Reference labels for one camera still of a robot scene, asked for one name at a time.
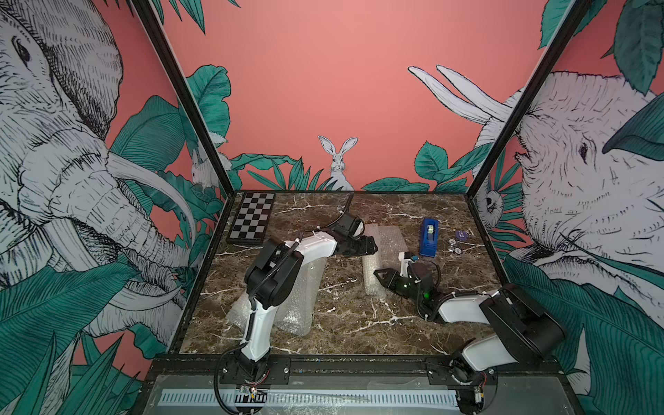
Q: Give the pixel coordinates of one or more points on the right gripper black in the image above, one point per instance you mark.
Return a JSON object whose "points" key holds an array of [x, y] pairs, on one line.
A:
{"points": [[392, 277]]}

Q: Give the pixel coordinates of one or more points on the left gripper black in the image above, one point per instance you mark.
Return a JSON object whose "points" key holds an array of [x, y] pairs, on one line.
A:
{"points": [[367, 247]]}

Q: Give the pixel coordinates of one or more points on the bubble wrap pile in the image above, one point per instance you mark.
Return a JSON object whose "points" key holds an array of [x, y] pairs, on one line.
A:
{"points": [[390, 242]]}

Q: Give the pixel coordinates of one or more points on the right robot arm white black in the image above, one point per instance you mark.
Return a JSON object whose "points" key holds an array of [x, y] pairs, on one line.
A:
{"points": [[523, 330]]}

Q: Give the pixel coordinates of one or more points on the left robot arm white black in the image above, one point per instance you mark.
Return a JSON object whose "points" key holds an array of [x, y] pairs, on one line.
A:
{"points": [[272, 276]]}

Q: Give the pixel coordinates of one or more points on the blue tape dispenser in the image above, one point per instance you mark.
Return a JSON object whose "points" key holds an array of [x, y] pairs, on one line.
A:
{"points": [[428, 238]]}

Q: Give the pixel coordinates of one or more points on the black white chessboard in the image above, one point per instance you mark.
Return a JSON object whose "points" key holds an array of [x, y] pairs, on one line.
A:
{"points": [[249, 227]]}

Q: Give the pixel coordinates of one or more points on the black front mounting rail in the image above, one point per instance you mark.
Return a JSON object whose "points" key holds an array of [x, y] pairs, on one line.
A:
{"points": [[285, 369]]}

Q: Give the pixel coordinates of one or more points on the white slotted cable duct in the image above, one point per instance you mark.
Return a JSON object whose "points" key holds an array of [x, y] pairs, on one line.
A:
{"points": [[437, 399]]}

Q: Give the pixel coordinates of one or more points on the left black frame post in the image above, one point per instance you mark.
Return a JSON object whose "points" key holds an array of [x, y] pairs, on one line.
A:
{"points": [[153, 28]]}

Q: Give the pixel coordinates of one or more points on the black frame post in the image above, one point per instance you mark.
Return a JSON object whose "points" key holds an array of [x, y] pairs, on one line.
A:
{"points": [[153, 28], [563, 34]]}

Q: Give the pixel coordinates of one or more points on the right black frame post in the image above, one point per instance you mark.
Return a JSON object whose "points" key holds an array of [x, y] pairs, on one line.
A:
{"points": [[563, 34]]}

